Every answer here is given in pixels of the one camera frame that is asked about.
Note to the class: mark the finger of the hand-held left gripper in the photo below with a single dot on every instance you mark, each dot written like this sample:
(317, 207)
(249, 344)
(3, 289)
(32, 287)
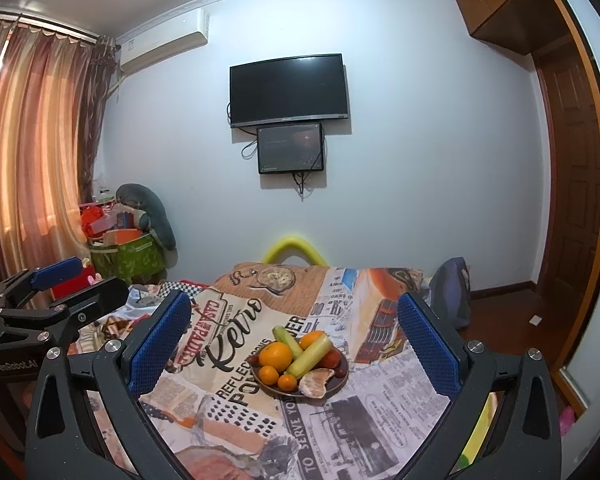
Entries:
(92, 297)
(57, 272)

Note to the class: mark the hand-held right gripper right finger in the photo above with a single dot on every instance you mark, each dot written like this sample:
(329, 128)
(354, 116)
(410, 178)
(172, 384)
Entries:
(427, 345)

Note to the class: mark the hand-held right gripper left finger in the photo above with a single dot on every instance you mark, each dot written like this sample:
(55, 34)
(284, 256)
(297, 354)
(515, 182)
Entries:
(160, 340)

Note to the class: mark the purple ceramic plate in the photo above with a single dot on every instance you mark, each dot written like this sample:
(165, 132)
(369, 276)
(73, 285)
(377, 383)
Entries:
(336, 384)

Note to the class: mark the small tangerine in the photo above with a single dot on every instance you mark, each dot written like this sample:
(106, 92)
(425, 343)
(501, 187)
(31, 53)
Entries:
(287, 383)
(268, 375)

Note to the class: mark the large orange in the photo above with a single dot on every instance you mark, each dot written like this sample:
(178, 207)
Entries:
(275, 355)

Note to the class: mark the pomelo segment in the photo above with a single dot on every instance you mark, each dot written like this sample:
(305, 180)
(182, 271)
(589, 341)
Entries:
(316, 382)

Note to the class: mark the long banana piece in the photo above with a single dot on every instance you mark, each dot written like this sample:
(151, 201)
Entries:
(307, 357)

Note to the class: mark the short banana piece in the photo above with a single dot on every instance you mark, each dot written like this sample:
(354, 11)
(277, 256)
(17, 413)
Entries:
(286, 340)

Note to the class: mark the red box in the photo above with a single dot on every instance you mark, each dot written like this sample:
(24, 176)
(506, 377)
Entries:
(72, 287)

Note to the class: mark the green storage box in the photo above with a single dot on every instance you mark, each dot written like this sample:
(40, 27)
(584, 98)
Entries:
(130, 260)

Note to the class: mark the checkered cloth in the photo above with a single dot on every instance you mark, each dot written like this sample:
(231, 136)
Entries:
(177, 288)

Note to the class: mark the blue backpack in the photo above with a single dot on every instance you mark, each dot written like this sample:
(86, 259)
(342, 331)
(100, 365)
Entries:
(450, 290)

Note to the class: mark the red toy pile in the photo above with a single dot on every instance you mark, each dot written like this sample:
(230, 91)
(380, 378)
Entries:
(92, 220)

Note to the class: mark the red tomato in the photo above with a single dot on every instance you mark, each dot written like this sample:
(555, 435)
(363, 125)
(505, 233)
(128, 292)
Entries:
(331, 358)

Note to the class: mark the yellow foam mat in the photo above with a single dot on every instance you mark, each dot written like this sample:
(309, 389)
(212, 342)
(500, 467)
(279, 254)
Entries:
(482, 425)

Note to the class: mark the grey plush toy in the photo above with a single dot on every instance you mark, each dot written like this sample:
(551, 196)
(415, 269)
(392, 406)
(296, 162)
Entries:
(155, 210)

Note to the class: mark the white paper scrap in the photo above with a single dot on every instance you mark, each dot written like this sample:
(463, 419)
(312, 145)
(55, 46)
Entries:
(535, 319)

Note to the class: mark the newspaper print tablecloth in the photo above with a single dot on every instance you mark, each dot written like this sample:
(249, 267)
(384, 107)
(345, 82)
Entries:
(360, 435)

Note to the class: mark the round orange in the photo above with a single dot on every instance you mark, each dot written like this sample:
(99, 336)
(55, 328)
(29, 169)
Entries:
(310, 339)

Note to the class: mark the orange striped curtain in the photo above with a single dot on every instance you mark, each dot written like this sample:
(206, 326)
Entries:
(30, 135)

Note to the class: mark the pink plastic toy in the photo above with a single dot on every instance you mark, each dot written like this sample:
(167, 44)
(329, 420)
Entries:
(567, 417)

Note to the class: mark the yellow chair back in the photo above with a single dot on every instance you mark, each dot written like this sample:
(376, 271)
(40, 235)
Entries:
(292, 241)

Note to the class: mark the brown wooden door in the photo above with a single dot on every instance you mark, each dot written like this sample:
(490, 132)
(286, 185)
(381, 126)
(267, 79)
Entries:
(575, 170)

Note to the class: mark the small black monitor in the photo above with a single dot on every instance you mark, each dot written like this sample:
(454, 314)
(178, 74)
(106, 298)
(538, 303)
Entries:
(290, 147)

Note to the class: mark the white air conditioner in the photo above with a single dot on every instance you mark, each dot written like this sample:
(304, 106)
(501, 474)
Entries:
(165, 40)

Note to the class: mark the brown wooden cabinet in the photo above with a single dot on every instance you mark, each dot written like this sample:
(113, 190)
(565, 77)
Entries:
(500, 5)

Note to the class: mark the black wall television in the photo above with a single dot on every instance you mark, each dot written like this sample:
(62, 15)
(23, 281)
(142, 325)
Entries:
(290, 90)

